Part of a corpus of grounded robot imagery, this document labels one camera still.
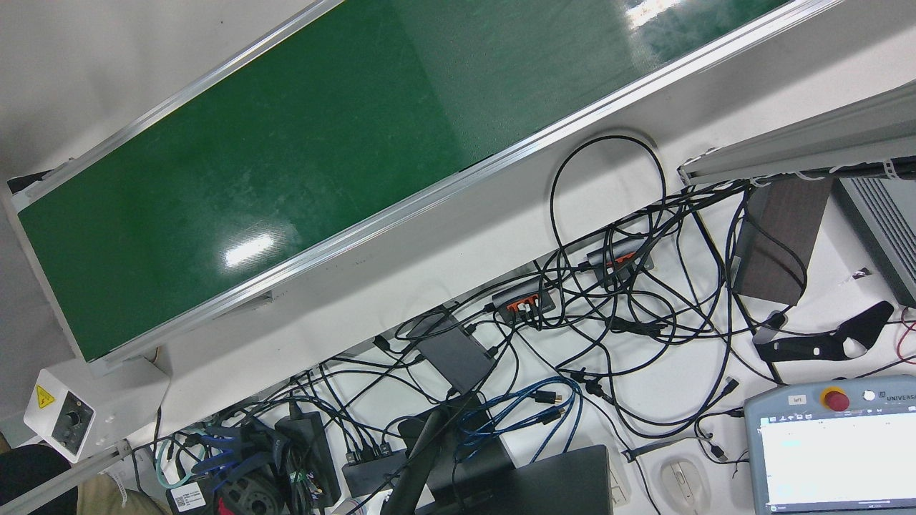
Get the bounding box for dark brown wooden block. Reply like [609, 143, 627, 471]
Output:
[731, 175, 834, 307]

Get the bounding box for aluminium profile post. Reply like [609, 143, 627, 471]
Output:
[678, 80, 916, 187]

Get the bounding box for blue cable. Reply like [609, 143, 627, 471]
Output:
[458, 377, 584, 466]

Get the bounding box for grey teach pendant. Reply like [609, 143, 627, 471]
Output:
[744, 375, 916, 515]

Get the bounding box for white conveyor control box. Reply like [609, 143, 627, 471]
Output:
[23, 355, 171, 464]

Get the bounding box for black power brick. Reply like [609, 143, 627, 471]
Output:
[276, 411, 342, 507]

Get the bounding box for grey ribbed metal box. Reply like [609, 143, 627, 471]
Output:
[834, 175, 916, 308]

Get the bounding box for seated person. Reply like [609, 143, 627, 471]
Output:
[0, 442, 172, 515]

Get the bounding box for black looped cable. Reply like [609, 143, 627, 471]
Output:
[550, 134, 668, 315]

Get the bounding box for black round device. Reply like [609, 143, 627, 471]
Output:
[215, 469, 283, 515]

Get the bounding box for tangled black cables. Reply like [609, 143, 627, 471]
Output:
[286, 179, 809, 466]

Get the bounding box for black hub orange ports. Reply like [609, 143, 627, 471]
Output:
[491, 278, 557, 323]
[587, 240, 654, 283]

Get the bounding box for black monitor stand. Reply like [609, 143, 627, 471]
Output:
[381, 393, 516, 515]

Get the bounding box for green conveyor belt aluminium frame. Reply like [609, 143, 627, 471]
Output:
[0, 0, 845, 376]

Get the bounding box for black curved bracket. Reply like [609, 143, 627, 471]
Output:
[753, 301, 895, 363]

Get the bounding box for black usb hub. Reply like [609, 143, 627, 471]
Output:
[342, 443, 409, 496]

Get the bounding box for white computer mouse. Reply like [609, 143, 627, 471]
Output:
[658, 458, 711, 512]

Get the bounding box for dark grey flat box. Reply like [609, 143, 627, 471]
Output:
[415, 313, 497, 394]

